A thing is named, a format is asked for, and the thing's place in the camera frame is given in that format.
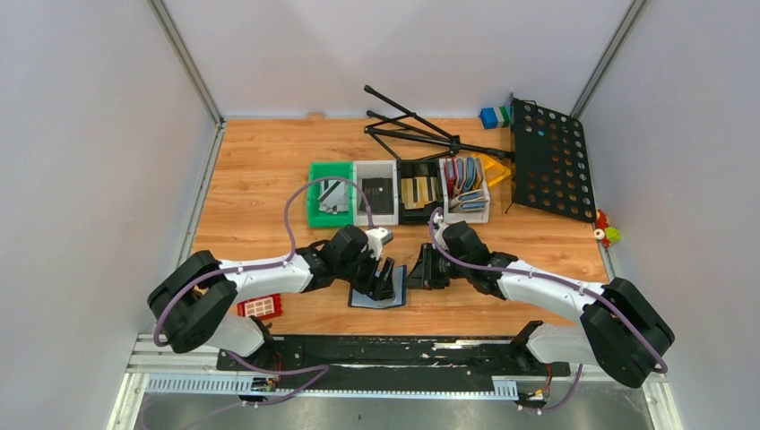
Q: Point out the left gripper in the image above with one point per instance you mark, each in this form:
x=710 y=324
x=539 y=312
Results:
x=377 y=275

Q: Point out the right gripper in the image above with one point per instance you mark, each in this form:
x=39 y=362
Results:
x=432 y=267

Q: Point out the blue card holder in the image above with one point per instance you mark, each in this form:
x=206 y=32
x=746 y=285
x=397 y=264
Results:
x=391 y=292

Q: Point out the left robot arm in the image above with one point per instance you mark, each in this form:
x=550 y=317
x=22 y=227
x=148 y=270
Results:
x=192 y=305

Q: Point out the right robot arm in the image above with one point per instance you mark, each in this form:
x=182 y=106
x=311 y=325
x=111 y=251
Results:
x=612 y=325

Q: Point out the black cards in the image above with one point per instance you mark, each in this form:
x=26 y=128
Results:
x=379 y=193

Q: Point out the white bin with card holders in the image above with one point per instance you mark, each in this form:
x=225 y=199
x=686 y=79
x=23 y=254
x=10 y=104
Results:
x=465 y=192

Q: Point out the gold cards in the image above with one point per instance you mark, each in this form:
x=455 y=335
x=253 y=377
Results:
x=419 y=191

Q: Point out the silver cards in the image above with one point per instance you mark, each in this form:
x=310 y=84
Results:
x=333 y=196

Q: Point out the white bin with black cards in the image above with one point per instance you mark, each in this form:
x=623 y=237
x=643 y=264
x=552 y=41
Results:
x=379 y=168

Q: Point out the green bin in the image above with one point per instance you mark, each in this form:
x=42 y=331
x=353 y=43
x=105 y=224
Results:
x=318 y=172

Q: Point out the red toy block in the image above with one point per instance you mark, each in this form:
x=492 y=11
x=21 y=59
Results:
x=263 y=308

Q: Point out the yellow triangle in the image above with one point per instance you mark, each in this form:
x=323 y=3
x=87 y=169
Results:
x=489 y=171

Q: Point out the black music stand tripod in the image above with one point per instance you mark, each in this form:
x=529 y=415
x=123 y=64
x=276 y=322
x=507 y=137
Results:
x=410 y=126

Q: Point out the black perforated stand plate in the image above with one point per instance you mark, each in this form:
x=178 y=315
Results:
x=551 y=167

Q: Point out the blue green white blocks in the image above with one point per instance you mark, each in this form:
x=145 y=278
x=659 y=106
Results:
x=496 y=117

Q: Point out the colourful small toy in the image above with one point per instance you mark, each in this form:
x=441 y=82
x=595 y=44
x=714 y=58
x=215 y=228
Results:
x=603 y=231

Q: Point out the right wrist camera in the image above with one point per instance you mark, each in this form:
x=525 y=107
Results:
x=437 y=227

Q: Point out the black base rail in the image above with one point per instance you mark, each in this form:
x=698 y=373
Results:
x=402 y=363

